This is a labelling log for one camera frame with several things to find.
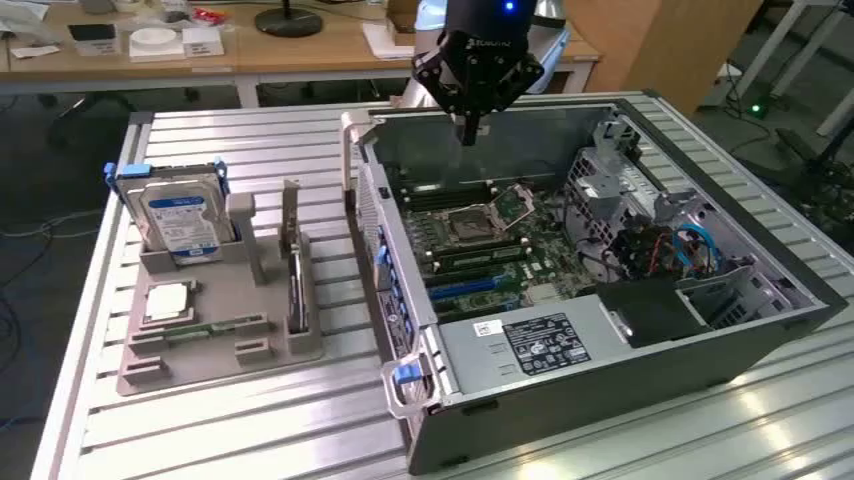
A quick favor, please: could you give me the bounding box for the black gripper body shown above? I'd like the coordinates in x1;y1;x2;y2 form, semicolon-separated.
436;0;536;114

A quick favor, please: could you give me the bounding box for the green gpu card metal bracket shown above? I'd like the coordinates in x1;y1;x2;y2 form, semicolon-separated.
277;177;313;335

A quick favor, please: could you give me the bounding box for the white paper stack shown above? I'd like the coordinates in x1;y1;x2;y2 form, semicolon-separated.
361;22;414;61

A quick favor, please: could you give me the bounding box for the wooden desk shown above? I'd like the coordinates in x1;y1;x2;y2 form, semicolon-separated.
0;0;601;96

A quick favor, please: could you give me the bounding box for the wooden cabinet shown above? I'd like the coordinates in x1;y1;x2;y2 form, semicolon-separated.
558;0;765;114

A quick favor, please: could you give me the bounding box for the metal disk bay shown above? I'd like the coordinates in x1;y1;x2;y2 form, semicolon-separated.
562;147;675;251

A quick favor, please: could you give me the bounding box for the black round lamp base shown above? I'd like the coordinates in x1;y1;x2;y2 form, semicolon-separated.
253;0;325;37

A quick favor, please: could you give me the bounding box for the metal socket cover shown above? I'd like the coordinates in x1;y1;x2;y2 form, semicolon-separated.
490;183;540;232

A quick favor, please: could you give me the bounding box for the cpu socket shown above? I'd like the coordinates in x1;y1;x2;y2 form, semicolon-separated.
442;203;508;246

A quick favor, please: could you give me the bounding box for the white labelled box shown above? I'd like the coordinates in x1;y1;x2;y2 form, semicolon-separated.
180;25;225;59

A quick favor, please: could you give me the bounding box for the power strip green light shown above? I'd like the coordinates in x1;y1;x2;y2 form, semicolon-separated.
732;94;775;119

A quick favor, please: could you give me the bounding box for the green motherboard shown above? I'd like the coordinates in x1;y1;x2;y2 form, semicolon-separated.
382;164;601;326

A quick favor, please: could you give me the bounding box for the installed ram stick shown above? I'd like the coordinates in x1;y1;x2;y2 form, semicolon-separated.
436;245;528;274

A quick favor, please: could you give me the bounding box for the white box round hole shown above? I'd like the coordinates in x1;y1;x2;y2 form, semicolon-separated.
126;28;186;64

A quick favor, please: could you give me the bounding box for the black chair base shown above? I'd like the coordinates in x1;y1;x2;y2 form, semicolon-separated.
772;127;854;211
38;92;134;146

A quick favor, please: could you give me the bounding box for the blue expansion slot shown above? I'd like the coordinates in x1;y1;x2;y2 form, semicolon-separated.
424;276;502;302

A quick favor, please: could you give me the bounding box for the silver hard disk blue label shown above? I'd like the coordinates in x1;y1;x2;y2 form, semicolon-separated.
135;180;225;265

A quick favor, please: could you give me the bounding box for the hard disk in blue caddy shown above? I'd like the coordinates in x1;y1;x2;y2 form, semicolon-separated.
102;157;233;251

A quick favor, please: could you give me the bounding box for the white box black top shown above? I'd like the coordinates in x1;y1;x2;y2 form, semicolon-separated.
65;23;122;57

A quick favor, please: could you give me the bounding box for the grey power supply unit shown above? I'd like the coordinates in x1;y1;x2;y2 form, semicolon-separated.
436;294;632;396

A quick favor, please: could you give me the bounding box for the grey parts rack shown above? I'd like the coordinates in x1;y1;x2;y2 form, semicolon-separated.
115;177;326;399

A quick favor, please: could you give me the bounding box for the silver cpu chip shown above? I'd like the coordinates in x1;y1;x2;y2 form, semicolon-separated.
143;283;192;321

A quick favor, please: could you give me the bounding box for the green ram stick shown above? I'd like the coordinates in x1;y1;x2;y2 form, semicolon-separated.
162;319;245;341

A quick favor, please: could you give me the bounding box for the black open pc case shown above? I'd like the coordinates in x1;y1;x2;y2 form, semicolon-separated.
338;97;849;476

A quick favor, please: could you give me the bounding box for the black wire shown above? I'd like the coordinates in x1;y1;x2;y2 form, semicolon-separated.
562;192;628;281

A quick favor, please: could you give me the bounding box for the blue wire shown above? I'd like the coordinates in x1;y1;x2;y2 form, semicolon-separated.
672;224;725;274

